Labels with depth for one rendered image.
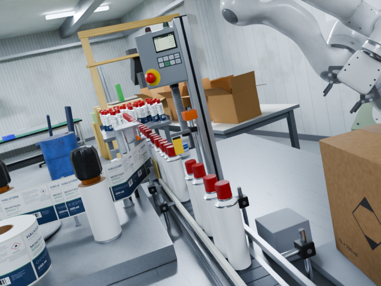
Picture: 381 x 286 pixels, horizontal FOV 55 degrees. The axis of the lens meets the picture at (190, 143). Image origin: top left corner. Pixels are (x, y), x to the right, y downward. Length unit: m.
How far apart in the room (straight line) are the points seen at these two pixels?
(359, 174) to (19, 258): 0.85
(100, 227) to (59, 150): 4.21
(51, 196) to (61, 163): 4.01
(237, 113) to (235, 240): 2.19
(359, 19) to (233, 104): 1.83
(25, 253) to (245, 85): 2.29
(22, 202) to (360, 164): 1.09
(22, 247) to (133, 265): 0.30
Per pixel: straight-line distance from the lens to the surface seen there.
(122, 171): 1.37
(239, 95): 2.96
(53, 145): 5.34
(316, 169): 1.51
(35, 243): 1.12
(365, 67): 1.16
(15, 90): 9.48
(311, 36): 1.24
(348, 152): 0.74
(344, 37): 1.31
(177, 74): 1.28
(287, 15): 1.22
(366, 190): 0.73
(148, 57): 1.32
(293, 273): 0.69
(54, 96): 9.54
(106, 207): 1.15
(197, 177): 0.96
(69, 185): 1.36
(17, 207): 1.41
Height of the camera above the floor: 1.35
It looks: 12 degrees down
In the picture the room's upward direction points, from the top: 14 degrees counter-clockwise
